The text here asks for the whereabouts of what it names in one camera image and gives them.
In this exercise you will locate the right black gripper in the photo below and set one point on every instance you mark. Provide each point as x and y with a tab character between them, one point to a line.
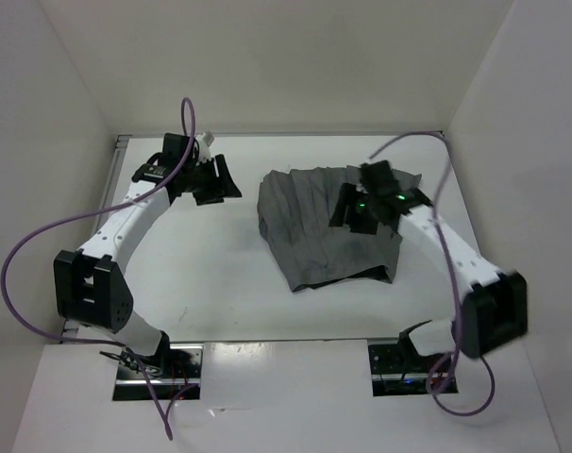
347	196

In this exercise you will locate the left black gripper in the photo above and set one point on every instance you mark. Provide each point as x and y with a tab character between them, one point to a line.
220	187

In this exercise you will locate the grey pleated skirt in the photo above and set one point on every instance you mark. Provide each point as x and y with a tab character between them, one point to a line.
294	210

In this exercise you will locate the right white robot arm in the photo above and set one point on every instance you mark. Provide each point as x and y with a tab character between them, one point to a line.
491	306

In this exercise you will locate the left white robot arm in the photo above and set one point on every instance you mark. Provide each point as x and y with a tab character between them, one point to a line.
90	285

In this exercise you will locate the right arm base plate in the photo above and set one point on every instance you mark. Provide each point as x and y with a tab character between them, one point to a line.
393	375

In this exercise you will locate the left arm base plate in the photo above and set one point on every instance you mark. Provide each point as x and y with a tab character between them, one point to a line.
181	379

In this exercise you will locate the aluminium table frame rail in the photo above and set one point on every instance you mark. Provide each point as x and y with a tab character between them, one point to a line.
72	327

